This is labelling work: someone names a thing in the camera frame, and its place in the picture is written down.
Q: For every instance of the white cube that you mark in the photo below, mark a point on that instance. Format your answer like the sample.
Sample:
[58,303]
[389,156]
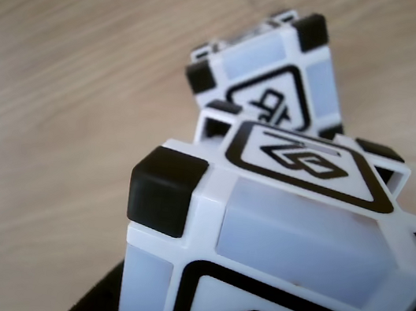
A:
[298,238]
[248,56]

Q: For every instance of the white cube, X-shaped symbol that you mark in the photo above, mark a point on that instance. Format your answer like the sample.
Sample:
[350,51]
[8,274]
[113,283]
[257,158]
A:
[248,56]

